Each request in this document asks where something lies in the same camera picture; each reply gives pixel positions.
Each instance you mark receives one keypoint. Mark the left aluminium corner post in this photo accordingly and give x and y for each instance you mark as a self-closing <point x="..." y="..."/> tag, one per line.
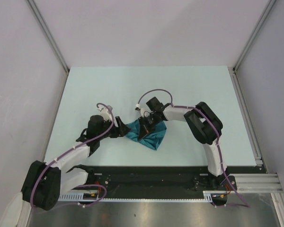
<point x="48" y="35"/>

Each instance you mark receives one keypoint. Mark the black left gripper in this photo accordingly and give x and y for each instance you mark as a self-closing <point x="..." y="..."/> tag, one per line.
<point x="119" y="131"/>

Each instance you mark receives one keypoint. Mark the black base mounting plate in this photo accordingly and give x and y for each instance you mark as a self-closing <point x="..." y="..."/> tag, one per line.
<point x="219" y="198"/>

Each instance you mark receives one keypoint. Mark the white slotted cable duct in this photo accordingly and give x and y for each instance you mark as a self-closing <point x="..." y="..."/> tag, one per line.
<point x="78" y="197"/>

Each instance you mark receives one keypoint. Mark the aluminium corner post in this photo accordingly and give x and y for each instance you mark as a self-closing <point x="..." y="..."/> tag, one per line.
<point x="255" y="32"/>
<point x="48" y="35"/>

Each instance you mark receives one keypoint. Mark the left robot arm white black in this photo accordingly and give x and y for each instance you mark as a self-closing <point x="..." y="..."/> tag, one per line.
<point x="66" y="164"/>

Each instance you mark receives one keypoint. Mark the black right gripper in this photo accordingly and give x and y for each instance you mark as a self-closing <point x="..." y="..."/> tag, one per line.
<point x="144" y="128"/>

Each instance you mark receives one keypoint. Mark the right aluminium corner post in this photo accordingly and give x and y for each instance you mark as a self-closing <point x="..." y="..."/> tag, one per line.
<point x="255" y="32"/>

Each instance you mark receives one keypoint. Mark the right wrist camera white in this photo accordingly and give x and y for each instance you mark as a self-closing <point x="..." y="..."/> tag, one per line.
<point x="140" y="109"/>

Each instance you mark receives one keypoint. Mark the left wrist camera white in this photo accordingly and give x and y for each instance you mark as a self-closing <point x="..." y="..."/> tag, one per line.
<point x="105" y="112"/>

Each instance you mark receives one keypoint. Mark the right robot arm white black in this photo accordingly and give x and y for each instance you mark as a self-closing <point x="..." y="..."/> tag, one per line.
<point x="204" y="124"/>

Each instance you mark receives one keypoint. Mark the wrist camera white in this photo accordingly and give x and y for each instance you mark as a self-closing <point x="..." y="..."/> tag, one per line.
<point x="140" y="109"/>
<point x="105" y="112"/>

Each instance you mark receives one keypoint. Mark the teal satin napkin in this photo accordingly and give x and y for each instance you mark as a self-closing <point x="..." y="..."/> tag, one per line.
<point x="152" y="140"/>

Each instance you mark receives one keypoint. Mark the right aluminium side rail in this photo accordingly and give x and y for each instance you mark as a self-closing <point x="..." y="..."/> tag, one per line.
<point x="246" y="118"/>

